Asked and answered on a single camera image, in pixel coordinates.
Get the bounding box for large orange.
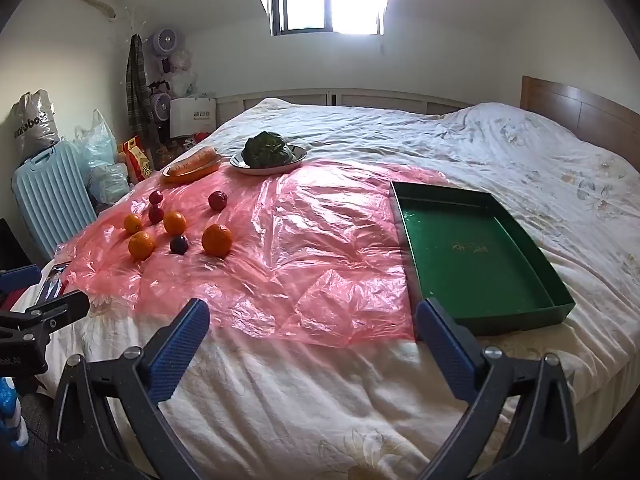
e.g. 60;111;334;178
201;224;234;258

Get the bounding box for dark flat device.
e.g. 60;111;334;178
42;261;72;303

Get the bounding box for green rectangular tray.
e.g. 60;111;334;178
390;181;576;337

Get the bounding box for green leafy vegetable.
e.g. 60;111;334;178
242;131;293;168

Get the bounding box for hanging clear plastic bags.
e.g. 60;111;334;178
167;50;199;97

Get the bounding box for white paper bag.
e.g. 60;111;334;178
170;96;217;139

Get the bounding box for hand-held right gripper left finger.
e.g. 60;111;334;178
50;298;211;480

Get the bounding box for green vegetable on white plate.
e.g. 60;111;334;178
230;144;307;176

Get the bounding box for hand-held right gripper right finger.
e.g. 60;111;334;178
414;297;596;480

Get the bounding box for red and yellow box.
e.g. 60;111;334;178
120;137;153;183

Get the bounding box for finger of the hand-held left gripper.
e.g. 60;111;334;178
0;265;42;293
0;290;91;346

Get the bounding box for pink plastic sheet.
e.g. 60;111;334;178
55;160;451;348

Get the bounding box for orange plate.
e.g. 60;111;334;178
162;156;223;183

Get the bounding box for light blue suitcase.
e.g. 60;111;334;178
11;142;98;261

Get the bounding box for wooden headboard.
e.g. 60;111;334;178
520;76;640;156

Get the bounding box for hanging plaid scarf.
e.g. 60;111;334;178
125;34;151;137

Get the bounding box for silver printed bag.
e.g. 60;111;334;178
12;90;61;161

